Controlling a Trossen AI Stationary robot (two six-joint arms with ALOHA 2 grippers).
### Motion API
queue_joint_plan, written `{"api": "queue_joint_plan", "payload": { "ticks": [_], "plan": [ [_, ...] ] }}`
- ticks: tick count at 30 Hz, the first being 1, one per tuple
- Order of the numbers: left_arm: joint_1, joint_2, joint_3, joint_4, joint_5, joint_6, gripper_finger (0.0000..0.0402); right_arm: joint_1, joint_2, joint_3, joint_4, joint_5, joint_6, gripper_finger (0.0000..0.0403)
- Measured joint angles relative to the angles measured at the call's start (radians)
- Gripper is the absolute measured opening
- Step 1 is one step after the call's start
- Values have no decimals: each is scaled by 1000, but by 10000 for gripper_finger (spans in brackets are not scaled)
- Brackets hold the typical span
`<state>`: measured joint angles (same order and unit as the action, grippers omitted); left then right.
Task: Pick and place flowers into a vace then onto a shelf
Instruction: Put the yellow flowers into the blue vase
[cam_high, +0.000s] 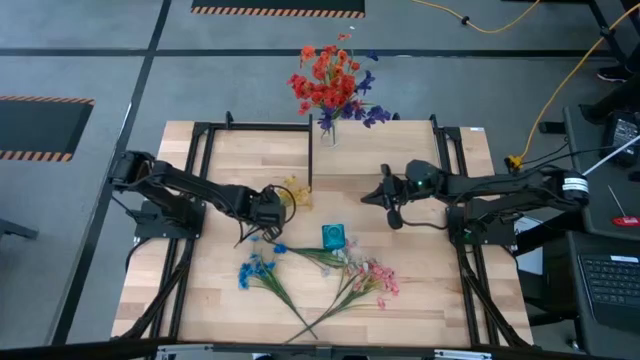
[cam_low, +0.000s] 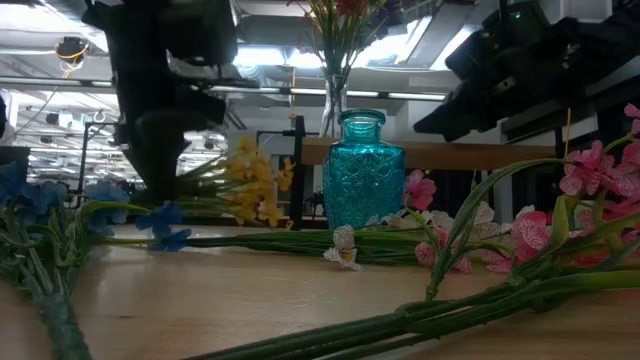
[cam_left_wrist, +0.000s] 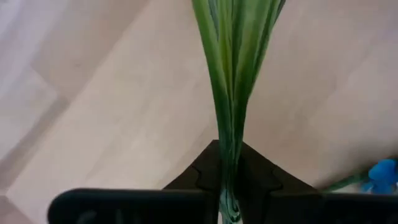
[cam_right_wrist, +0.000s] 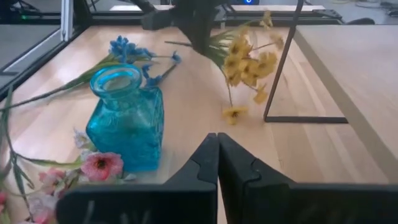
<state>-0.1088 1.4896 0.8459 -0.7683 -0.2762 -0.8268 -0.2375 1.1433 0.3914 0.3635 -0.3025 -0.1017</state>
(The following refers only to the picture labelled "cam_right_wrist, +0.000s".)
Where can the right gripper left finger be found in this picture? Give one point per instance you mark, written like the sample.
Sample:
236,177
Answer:
155,205

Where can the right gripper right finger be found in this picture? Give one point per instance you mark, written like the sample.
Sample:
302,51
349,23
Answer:
280,205

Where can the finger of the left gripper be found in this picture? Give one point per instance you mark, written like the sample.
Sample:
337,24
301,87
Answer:
192,39
206,39

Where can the yellow artificial flower bunch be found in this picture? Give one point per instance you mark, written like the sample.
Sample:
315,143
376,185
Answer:
245,67

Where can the pink artificial flower bunch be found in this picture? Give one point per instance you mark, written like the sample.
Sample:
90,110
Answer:
102,166

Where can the blue artificial flower bunch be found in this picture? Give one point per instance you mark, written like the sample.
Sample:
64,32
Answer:
124,46

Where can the teal glass vase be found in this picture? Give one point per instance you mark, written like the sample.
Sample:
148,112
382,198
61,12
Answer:
130,130

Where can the white artificial flower bunch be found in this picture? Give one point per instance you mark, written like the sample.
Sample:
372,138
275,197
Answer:
83,140

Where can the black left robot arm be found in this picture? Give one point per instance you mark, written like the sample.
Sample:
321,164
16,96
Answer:
143,5

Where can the wooden shelf with black legs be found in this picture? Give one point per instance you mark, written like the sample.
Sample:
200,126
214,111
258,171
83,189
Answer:
357,77

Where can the silver aluminium profile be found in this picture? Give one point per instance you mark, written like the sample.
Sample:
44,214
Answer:
66,18

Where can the black aluminium table frame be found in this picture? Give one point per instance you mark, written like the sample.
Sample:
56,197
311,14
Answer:
118,19

